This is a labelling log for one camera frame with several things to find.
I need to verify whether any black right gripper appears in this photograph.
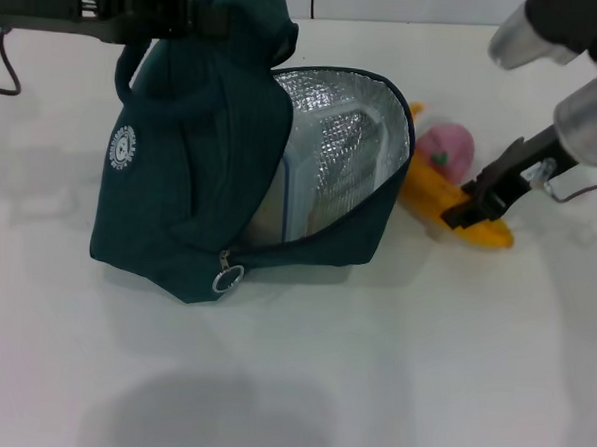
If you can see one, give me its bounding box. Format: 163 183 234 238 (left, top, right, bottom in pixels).
439 121 578 237

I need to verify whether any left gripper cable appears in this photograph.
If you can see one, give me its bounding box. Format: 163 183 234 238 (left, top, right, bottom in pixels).
0 24 27 97

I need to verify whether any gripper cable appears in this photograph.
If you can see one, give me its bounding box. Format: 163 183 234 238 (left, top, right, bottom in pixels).
527 158 597 206
0 24 27 97

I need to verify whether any dark teal insulated lunch bag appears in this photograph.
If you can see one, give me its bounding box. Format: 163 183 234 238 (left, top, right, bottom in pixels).
86 0 424 318

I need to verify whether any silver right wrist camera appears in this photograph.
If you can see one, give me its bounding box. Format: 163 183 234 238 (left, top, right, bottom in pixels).
488 0 597 76

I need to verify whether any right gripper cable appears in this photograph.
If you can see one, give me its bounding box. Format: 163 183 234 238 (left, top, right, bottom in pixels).
527 158 597 206

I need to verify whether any clear lunch box blue rim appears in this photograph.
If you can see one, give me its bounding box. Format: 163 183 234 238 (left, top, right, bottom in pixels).
246 88 392 250

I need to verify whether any pink toy peach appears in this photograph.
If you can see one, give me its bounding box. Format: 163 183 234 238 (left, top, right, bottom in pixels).
413 120 478 187

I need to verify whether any yellow toy banana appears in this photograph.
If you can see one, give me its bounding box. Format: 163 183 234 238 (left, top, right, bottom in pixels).
396 101 523 252

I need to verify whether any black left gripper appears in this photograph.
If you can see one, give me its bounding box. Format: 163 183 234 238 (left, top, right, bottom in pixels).
0 0 233 51

